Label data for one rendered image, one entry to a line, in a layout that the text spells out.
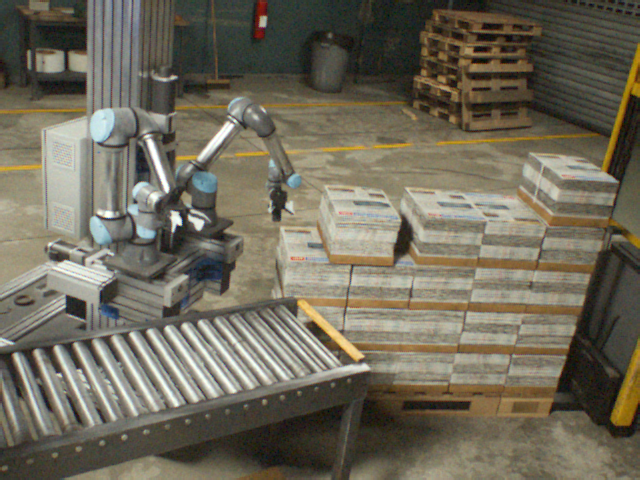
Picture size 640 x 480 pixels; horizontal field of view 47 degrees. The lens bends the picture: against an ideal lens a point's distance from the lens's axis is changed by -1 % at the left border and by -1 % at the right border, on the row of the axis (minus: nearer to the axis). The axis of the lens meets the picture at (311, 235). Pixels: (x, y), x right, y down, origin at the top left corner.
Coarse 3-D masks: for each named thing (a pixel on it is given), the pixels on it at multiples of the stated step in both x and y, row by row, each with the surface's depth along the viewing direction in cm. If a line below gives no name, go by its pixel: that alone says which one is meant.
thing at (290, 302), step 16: (256, 304) 284; (272, 304) 286; (288, 304) 289; (160, 320) 265; (176, 320) 266; (192, 320) 268; (208, 320) 271; (64, 336) 248; (80, 336) 249; (96, 336) 250; (144, 336) 260; (0, 352) 235; (16, 352) 236; (48, 352) 242; (112, 352) 255; (32, 368) 242
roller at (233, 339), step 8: (216, 320) 271; (224, 320) 271; (216, 328) 270; (224, 328) 266; (232, 328) 267; (224, 336) 264; (232, 336) 262; (240, 336) 263; (232, 344) 259; (240, 344) 257; (240, 352) 255; (248, 352) 253; (248, 360) 250; (256, 360) 249; (248, 368) 250; (256, 368) 246; (264, 368) 245; (256, 376) 245; (264, 376) 242; (272, 376) 242; (264, 384) 241
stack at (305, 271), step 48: (288, 240) 337; (288, 288) 324; (336, 288) 327; (384, 288) 331; (432, 288) 335; (480, 288) 339; (528, 288) 343; (384, 336) 342; (432, 336) 346; (480, 336) 350; (432, 384) 358; (480, 384) 362
